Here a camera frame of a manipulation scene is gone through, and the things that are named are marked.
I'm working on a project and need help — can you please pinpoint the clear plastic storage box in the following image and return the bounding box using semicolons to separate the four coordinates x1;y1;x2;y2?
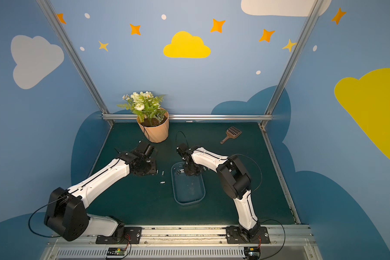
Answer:
171;162;206;206

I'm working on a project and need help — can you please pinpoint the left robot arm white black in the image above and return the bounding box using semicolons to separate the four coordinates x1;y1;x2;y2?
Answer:
44;152;157;243

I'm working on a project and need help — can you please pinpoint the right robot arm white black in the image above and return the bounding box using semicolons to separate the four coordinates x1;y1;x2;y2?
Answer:
177;144;261;240

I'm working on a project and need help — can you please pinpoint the terracotta flower pot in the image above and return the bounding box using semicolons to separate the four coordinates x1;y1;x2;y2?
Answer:
137;109;170;143

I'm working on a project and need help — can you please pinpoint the green table mat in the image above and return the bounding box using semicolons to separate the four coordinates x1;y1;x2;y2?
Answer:
87;122;295;225

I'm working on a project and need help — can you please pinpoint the small brown slotted scoop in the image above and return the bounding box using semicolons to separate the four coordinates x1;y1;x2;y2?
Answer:
220;126;242;144

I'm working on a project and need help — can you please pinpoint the white flowers green plant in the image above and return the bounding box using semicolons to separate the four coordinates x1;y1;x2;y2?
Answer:
117;91;166;127

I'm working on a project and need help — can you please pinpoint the aluminium back crossbar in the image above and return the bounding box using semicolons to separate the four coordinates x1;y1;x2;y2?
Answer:
102;113;273;121

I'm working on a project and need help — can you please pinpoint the left controller board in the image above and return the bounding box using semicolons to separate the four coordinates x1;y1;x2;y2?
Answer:
106;247;126;260

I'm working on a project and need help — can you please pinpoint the controller board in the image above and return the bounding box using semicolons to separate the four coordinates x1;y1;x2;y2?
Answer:
106;247;126;260
243;247;261;260

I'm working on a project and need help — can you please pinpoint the right controller board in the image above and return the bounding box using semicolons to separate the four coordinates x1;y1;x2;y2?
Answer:
243;247;261;260

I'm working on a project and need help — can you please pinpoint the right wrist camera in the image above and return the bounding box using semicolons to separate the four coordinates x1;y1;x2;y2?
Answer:
177;143;193;163

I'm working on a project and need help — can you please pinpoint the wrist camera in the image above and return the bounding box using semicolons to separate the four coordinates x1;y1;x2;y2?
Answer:
133;141;155;159
177;143;193;163

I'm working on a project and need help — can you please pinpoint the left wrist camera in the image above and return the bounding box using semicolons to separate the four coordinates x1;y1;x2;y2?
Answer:
133;141;155;159

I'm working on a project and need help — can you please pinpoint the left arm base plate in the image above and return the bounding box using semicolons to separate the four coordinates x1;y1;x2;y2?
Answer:
95;226;143;245

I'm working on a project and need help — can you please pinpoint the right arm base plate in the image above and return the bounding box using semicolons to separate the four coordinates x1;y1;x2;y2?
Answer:
225;225;270;244

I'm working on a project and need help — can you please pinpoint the aluminium front rail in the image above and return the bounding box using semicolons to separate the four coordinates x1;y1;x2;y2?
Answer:
41;224;322;260

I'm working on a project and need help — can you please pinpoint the left aluminium frame post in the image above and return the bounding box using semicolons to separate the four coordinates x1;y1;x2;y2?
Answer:
36;0;110;115

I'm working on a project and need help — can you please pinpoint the aluminium frame post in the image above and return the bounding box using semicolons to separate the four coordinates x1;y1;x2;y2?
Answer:
260;0;325;130
36;0;110;115

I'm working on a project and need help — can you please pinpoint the right aluminium frame post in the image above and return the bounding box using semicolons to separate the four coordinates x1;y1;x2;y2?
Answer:
260;0;325;130

